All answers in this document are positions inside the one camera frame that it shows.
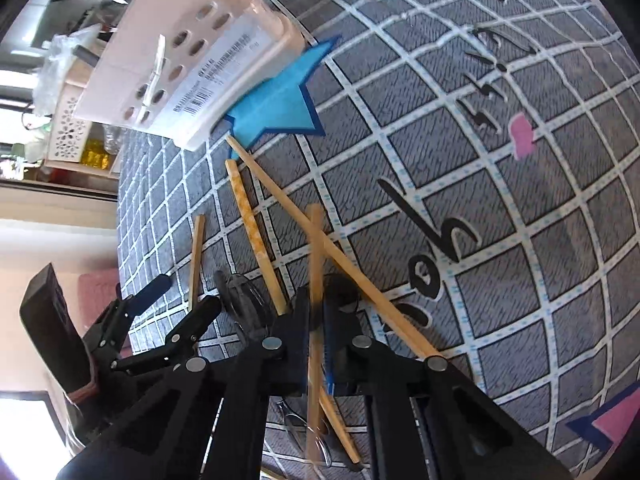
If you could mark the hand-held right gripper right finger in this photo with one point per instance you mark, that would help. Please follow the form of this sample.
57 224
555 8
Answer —
332 350

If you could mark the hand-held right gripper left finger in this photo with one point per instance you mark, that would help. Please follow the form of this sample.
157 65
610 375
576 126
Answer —
292 345

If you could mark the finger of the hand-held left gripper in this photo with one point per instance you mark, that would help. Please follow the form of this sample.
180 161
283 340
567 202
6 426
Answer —
150 288
196 317

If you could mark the plain wooden chopstick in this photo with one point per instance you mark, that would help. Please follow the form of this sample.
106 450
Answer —
300 215
316 260
196 260

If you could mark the yellow patterned wooden chopstick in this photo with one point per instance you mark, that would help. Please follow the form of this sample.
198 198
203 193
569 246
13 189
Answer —
250 225

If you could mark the white utensil holder cup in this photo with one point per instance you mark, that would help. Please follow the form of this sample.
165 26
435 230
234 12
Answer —
150 60

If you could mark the yellow foil packets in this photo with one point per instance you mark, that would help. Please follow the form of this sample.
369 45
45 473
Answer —
95 156

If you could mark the pink flower-pattern storage rack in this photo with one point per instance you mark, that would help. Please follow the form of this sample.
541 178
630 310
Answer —
67 130

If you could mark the clear plastic bag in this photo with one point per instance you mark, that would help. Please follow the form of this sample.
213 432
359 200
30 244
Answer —
65 55

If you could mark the grey checked tablecloth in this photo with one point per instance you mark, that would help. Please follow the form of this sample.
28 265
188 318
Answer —
450 110

